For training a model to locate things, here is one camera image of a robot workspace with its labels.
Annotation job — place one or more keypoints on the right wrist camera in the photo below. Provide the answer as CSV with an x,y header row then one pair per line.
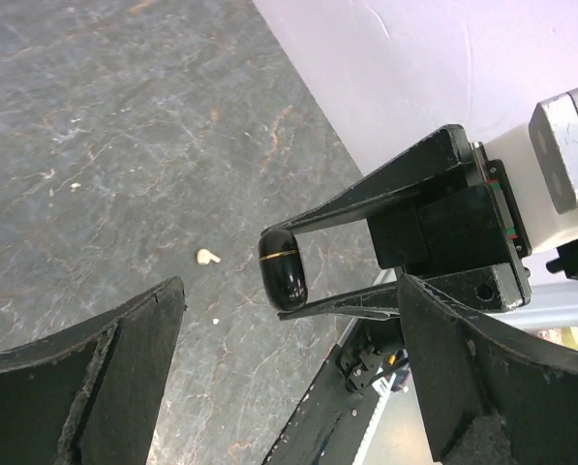
x,y
540,158

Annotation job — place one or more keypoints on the white earbud with blue light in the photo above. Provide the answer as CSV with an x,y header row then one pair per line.
x,y
206,257

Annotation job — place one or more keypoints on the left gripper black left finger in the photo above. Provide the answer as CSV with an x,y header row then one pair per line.
x,y
91,393

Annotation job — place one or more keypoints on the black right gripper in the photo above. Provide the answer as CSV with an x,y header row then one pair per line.
x,y
435,218

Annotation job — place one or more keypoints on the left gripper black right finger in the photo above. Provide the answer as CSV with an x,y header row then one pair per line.
x,y
488,393

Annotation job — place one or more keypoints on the black glossy charging case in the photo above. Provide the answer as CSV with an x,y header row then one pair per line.
x,y
282,270

